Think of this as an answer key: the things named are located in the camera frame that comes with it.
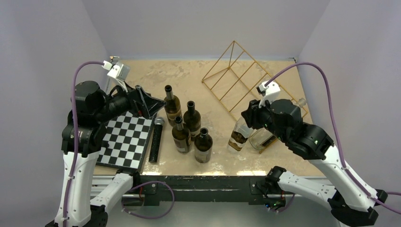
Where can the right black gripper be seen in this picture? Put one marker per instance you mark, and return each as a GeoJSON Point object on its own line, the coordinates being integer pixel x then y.
{"type": "Point", "coordinates": [251, 115]}

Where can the clear glass bottle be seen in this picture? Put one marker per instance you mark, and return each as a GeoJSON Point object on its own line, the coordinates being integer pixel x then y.
{"type": "Point", "coordinates": [261, 139]}

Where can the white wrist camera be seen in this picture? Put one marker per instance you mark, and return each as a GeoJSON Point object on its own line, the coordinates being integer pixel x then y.
{"type": "Point", "coordinates": [118, 73]}
{"type": "Point", "coordinates": [269, 92]}

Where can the dark wine bottle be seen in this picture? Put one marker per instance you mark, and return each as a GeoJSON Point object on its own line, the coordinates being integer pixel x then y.
{"type": "Point", "coordinates": [173, 106]}
{"type": "Point", "coordinates": [192, 119]}
{"type": "Point", "coordinates": [203, 146]}
{"type": "Point", "coordinates": [181, 136]}

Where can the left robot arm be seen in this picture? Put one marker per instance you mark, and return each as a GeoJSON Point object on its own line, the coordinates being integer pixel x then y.
{"type": "Point", "coordinates": [82, 140]}

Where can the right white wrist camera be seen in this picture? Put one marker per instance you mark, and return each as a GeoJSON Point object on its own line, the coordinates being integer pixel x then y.
{"type": "Point", "coordinates": [269, 92]}

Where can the clear liquor bottle black cap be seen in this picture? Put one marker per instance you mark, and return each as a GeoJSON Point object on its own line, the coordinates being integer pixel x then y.
{"type": "Point", "coordinates": [239, 136]}

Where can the black white chessboard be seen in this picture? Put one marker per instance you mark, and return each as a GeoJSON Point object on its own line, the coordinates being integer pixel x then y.
{"type": "Point", "coordinates": [126, 141]}

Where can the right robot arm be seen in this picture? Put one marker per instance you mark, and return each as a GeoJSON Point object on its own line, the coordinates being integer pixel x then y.
{"type": "Point", "coordinates": [349, 199]}

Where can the black table front rail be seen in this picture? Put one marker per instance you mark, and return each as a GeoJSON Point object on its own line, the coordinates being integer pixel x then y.
{"type": "Point", "coordinates": [203, 189]}

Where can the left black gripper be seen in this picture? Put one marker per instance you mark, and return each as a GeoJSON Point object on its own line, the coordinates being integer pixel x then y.
{"type": "Point", "coordinates": [150, 104]}

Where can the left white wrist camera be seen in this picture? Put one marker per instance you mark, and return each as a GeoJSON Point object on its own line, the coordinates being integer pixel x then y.
{"type": "Point", "coordinates": [118, 73]}

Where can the gold wire wine rack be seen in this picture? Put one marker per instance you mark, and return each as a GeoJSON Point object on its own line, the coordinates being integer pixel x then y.
{"type": "Point", "coordinates": [234, 76]}

